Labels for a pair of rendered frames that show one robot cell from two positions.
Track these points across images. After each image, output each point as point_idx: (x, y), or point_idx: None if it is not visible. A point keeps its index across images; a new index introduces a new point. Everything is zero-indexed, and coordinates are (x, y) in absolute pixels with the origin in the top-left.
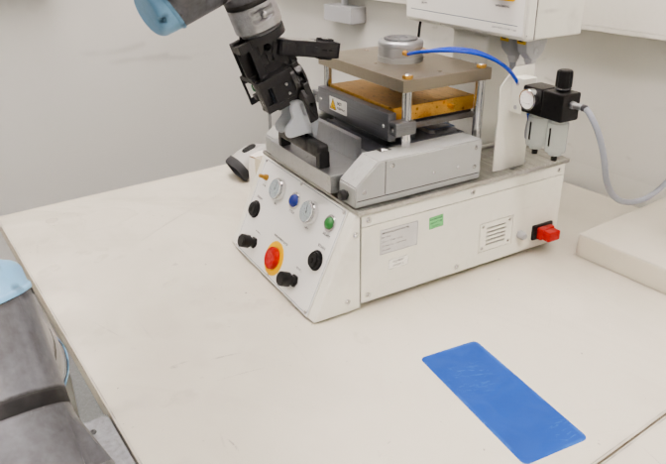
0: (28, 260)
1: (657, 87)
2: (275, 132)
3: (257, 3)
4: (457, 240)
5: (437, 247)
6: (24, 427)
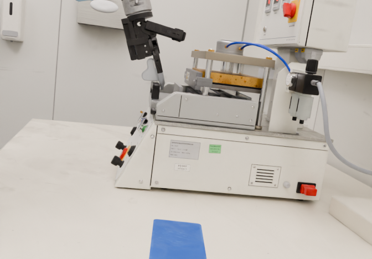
0: (21, 131)
1: None
2: None
3: None
4: (231, 169)
5: (214, 168)
6: None
